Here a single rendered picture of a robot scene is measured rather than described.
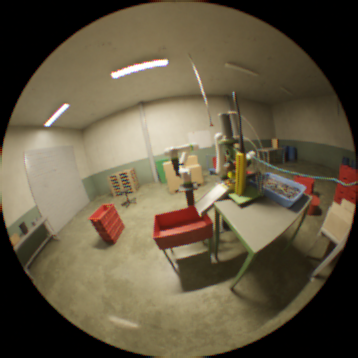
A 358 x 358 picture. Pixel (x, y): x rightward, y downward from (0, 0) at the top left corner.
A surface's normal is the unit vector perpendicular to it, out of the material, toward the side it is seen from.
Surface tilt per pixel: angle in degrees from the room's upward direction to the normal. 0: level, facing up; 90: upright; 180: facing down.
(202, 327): 0
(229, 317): 0
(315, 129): 90
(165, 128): 90
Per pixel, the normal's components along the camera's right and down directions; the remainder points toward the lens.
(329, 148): -0.97, 0.22
